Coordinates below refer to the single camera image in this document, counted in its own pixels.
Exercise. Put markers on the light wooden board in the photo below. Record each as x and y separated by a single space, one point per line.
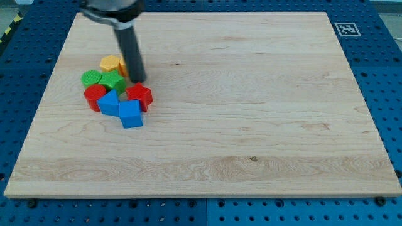
245 105

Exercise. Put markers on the green cylinder block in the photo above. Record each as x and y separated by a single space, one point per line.
90 77

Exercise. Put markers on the blue cube block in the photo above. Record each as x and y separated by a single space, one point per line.
130 114

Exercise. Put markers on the white fiducial marker tag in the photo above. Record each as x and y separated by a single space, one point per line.
347 29

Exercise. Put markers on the orange yellow block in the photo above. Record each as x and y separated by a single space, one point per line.
122 67

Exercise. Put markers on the black bolt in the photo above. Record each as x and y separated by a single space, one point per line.
380 201
32 203

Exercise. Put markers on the red cylinder block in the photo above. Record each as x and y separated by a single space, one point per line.
92 94

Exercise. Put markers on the black bolt left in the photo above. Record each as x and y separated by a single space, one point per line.
32 203

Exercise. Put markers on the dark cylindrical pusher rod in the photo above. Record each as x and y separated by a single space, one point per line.
127 40

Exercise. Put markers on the grey robot arm flange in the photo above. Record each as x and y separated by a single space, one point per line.
119 14

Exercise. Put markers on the red star block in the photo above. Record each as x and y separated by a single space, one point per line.
141 93

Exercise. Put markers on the blue triangle block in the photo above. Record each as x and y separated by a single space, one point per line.
109 104

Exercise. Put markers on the black bolt right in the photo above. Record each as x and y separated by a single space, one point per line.
380 201

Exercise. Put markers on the green star block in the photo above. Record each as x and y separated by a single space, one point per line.
113 80

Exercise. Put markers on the yellow hexagon block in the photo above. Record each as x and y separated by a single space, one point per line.
109 63

